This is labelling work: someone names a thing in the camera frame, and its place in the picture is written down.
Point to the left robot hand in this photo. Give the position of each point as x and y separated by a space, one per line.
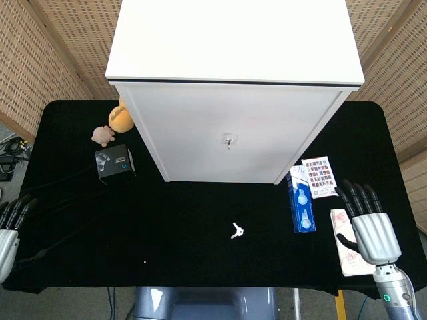
8 243

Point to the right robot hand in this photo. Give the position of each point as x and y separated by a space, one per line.
375 236

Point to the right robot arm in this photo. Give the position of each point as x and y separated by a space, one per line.
393 293

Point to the white cabinet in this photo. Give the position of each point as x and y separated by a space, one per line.
233 50

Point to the white red printed tissue pack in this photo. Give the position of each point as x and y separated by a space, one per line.
340 220

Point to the blue light bulb box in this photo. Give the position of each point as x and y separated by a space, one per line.
302 206

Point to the white pack with coloured squares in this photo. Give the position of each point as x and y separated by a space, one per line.
320 176

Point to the black product box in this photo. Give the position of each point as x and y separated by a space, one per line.
113 166

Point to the pink plush toy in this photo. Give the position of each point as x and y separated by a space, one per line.
102 135

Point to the yellow plush toy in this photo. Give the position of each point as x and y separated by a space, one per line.
120 120

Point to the woven rattan folding screen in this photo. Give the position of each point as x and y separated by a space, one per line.
50 50
397 66

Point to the black tablecloth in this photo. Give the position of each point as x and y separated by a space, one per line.
187 216

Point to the grey robot torso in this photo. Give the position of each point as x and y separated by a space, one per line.
203 305

